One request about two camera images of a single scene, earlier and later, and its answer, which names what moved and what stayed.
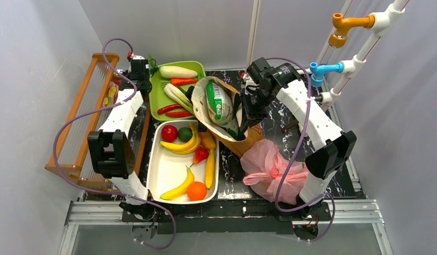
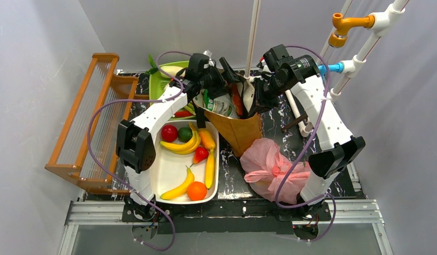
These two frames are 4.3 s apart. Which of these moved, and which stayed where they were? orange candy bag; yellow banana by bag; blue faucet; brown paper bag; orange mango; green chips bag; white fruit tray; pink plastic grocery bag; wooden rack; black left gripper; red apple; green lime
Moved: black left gripper; brown paper bag; green chips bag; orange candy bag
Stayed: wooden rack; yellow banana by bag; blue faucet; green lime; red apple; white fruit tray; orange mango; pink plastic grocery bag
